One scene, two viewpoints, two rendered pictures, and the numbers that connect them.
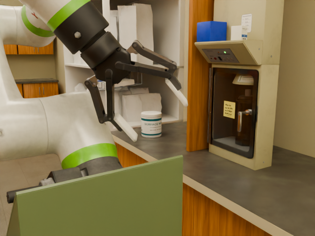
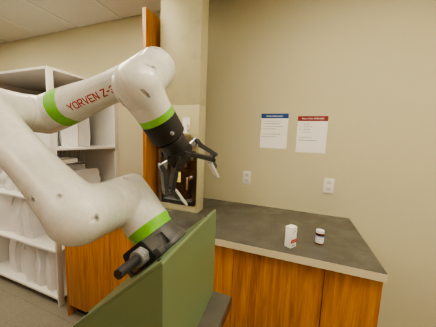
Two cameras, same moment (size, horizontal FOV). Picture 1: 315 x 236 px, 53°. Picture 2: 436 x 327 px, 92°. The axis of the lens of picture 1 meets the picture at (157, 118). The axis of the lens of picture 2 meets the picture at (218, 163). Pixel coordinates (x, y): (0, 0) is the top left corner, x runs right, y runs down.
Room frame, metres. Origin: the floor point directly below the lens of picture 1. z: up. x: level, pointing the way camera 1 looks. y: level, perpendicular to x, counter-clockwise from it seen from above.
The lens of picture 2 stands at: (0.10, 0.38, 1.48)
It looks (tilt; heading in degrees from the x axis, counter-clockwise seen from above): 7 degrees down; 321
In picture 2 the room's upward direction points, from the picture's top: 2 degrees clockwise
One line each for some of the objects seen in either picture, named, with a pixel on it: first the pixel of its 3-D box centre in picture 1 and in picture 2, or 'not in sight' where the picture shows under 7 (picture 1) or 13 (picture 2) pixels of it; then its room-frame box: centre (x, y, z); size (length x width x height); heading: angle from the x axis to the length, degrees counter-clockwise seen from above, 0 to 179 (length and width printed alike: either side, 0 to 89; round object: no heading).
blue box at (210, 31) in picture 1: (211, 32); not in sight; (1.53, -0.25, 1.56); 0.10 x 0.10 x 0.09; 31
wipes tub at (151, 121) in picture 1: (151, 123); not in sight; (1.95, 0.04, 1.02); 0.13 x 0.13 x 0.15
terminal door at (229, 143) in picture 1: (230, 110); (177, 177); (1.46, -0.35, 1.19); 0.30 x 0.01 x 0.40; 30
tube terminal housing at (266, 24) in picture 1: (252, 81); (186, 157); (1.53, -0.46, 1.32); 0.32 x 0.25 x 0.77; 31
